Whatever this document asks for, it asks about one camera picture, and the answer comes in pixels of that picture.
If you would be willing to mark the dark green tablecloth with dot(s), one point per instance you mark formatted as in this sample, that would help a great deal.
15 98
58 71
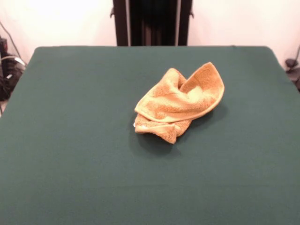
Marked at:
70 140

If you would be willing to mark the orange terry towel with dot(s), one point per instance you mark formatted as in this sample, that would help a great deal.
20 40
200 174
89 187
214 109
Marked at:
168 105

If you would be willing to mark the black power strip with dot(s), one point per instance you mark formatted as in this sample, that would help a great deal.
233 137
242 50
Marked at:
3 45

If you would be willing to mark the small black plug adapter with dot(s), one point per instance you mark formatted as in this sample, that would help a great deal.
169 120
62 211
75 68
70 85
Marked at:
290 63

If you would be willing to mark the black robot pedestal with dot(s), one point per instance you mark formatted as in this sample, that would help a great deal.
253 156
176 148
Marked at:
122 23

